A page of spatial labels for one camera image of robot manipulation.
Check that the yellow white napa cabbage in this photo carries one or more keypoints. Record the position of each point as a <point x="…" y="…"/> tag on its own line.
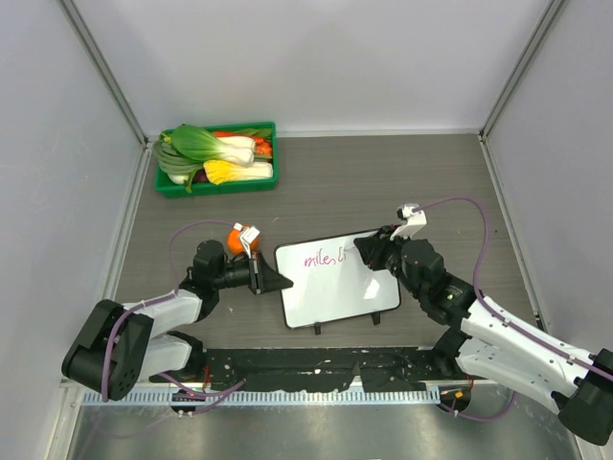
<point x="220" y="171"/>

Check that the small white whiteboard black frame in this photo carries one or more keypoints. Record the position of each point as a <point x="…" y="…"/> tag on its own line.
<point x="331" y="283"/>

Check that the green plastic vegetable tray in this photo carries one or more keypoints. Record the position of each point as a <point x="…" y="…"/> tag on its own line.
<point x="201" y="184"/>

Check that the white slotted cable duct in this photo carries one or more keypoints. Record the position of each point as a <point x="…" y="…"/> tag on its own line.
<point x="166" y="395"/>

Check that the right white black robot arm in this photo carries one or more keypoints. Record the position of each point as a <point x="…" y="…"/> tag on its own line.
<point x="486" y="341"/>

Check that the green white bok choy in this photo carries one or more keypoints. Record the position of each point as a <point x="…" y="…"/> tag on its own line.
<point x="199" y="144"/>

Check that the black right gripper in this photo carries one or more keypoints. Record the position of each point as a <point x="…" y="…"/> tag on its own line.
<point x="373" y="248"/>

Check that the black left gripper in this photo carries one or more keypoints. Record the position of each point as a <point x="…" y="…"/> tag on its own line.
<point x="261" y="277"/>

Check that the green long vegetable stalks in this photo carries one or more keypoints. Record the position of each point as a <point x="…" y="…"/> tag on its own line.
<point x="180" y="169"/>

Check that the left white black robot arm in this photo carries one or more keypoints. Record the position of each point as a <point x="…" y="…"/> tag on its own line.
<point x="122" y="344"/>

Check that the orange mandarin fruit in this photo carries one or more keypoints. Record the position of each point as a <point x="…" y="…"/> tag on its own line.
<point x="238" y="242"/>

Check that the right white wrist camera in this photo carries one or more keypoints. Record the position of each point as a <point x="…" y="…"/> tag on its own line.
<point x="412" y="220"/>

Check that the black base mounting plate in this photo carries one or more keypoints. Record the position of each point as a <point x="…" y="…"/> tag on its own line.
<point x="321" y="370"/>

